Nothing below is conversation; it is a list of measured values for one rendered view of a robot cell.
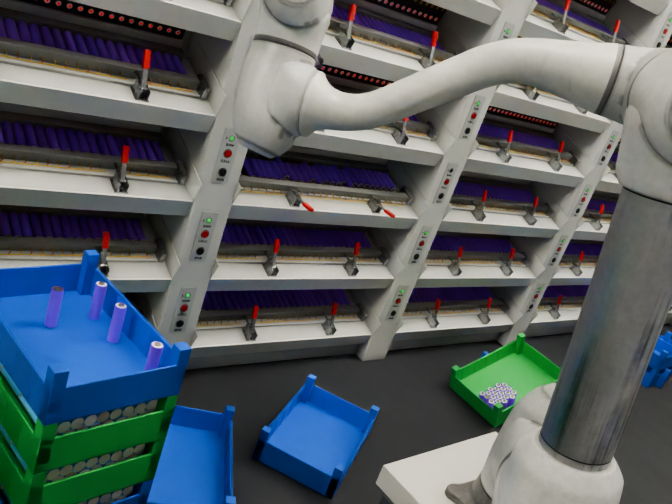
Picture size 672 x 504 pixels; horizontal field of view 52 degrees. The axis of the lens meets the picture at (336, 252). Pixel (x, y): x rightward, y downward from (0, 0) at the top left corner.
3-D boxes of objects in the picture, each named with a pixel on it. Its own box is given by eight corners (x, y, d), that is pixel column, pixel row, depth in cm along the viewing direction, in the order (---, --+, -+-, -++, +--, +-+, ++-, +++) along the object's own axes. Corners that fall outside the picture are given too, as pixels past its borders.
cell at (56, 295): (54, 292, 102) (46, 329, 104) (66, 291, 103) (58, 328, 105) (49, 286, 103) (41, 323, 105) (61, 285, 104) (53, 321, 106)
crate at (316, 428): (331, 500, 151) (343, 471, 148) (251, 457, 155) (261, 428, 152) (369, 433, 178) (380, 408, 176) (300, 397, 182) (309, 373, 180)
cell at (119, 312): (120, 342, 107) (129, 306, 105) (110, 344, 106) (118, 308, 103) (115, 336, 108) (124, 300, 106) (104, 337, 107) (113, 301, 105)
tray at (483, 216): (551, 238, 241) (578, 210, 233) (432, 230, 203) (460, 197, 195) (519, 196, 252) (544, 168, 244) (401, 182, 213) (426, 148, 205)
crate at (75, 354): (179, 394, 101) (193, 348, 98) (42, 426, 86) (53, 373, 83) (86, 290, 118) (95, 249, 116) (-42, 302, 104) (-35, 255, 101)
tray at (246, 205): (410, 229, 197) (429, 206, 191) (223, 218, 158) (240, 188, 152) (378, 180, 207) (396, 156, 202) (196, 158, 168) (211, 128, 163)
